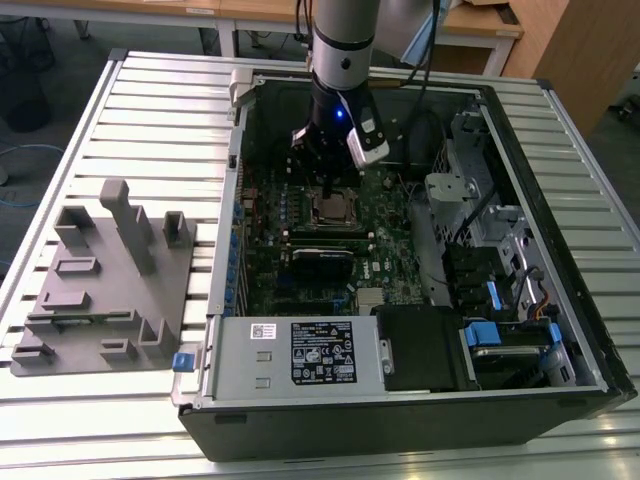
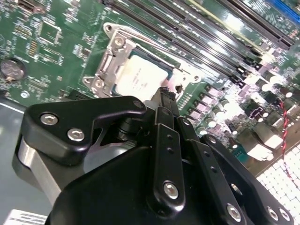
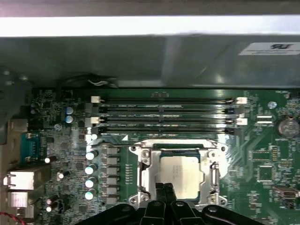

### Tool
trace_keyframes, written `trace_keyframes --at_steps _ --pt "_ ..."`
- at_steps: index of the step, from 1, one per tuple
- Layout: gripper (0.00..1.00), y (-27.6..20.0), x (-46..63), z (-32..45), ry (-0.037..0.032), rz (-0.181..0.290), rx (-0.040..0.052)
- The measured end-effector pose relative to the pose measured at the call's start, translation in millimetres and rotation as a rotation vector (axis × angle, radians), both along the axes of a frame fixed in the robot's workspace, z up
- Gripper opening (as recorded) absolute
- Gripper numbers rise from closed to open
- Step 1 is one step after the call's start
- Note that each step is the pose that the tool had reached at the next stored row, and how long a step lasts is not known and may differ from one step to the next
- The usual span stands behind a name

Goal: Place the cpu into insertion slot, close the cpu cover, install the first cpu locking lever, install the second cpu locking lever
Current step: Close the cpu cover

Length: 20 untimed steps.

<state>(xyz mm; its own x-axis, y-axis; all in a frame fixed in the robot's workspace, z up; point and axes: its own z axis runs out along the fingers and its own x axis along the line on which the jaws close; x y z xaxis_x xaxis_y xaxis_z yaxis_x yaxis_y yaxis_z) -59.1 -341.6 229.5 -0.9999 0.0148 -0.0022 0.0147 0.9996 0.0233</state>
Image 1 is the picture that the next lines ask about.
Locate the grey case latch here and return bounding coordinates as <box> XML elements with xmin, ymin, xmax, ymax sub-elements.
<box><xmin>227</xmin><ymin>67</ymin><xmax>256</xmax><ymax>109</ymax></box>

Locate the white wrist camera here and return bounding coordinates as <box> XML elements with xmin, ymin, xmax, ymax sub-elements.
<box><xmin>345</xmin><ymin>107</ymin><xmax>391</xmax><ymax>170</ymax></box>

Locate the black office chair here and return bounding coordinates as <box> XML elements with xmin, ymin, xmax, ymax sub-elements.
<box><xmin>0</xmin><ymin>14</ymin><xmax>56</xmax><ymax>134</ymax></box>

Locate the black disk bay block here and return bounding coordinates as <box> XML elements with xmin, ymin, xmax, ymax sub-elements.
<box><xmin>442</xmin><ymin>244</ymin><xmax>511</xmax><ymax>309</ymax></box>

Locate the looped black case cable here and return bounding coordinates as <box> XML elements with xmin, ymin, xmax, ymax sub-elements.
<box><xmin>403</xmin><ymin>108</ymin><xmax>447</xmax><ymax>170</ymax></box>

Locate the black open PC case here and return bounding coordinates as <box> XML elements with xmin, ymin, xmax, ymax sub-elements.
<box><xmin>169</xmin><ymin>67</ymin><xmax>639</xmax><ymax>464</ymax></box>

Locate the grey parts rack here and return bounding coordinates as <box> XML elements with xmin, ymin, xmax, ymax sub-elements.
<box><xmin>8</xmin><ymin>178</ymin><xmax>199</xmax><ymax>379</ymax></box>

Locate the long wooden desk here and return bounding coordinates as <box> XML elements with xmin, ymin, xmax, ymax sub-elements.
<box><xmin>219</xmin><ymin>0</ymin><xmax>525</xmax><ymax>77</ymax></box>

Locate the black chair base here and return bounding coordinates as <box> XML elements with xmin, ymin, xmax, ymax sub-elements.
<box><xmin>607</xmin><ymin>69</ymin><xmax>640</xmax><ymax>121</ymax></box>

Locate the blue floor cable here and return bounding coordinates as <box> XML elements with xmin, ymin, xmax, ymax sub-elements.
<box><xmin>0</xmin><ymin>142</ymin><xmax>66</xmax><ymax>211</ymax></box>

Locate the blue disk carrier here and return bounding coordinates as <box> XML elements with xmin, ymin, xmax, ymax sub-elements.
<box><xmin>460</xmin><ymin>321</ymin><xmax>502</xmax><ymax>347</ymax></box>

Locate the silver power supply unit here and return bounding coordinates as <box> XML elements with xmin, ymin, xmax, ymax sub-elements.
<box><xmin>199</xmin><ymin>314</ymin><xmax>396</xmax><ymax>401</ymax></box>

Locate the coloured wire bundle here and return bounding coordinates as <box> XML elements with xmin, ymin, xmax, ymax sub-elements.
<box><xmin>528</xmin><ymin>293</ymin><xmax>552</xmax><ymax>322</ymax></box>

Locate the green motherboard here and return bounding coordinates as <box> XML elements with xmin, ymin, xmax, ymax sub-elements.
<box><xmin>234</xmin><ymin>159</ymin><xmax>436</xmax><ymax>319</ymax></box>

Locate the straight black case cable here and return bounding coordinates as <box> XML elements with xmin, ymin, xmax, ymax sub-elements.
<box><xmin>452</xmin><ymin>184</ymin><xmax>497</xmax><ymax>246</ymax></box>

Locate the black graphics card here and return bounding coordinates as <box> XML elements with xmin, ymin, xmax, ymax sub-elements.
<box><xmin>289</xmin><ymin>247</ymin><xmax>356</xmax><ymax>289</ymax></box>

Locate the wooden cabinet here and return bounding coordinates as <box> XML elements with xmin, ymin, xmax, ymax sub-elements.
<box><xmin>499</xmin><ymin>0</ymin><xmax>640</xmax><ymax>139</ymax></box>

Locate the short wooden desk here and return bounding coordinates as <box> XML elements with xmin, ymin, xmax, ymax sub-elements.
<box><xmin>0</xmin><ymin>0</ymin><xmax>236</xmax><ymax>59</ymax></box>

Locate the silver hard disk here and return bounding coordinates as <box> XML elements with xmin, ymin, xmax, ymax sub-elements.
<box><xmin>469</xmin><ymin>344</ymin><xmax>544</xmax><ymax>389</ymax></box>

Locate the metal drive cage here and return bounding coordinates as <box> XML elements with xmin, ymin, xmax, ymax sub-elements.
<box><xmin>424</xmin><ymin>109</ymin><xmax>506</xmax><ymax>251</ymax></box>

